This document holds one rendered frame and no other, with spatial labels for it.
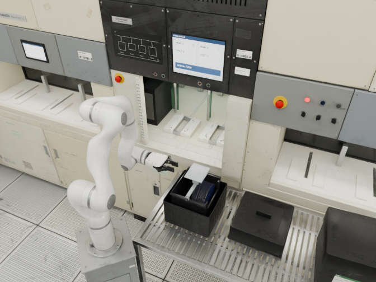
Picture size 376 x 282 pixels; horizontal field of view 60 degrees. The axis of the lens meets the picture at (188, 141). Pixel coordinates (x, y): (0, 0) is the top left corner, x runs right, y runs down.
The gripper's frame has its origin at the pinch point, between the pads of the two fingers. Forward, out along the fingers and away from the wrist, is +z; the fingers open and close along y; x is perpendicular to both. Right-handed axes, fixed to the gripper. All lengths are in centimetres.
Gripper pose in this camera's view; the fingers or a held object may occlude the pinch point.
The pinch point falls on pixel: (172, 166)
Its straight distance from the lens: 178.5
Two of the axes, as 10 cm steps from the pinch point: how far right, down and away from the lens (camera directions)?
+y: -4.4, 5.6, -7.1
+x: 0.0, -7.8, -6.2
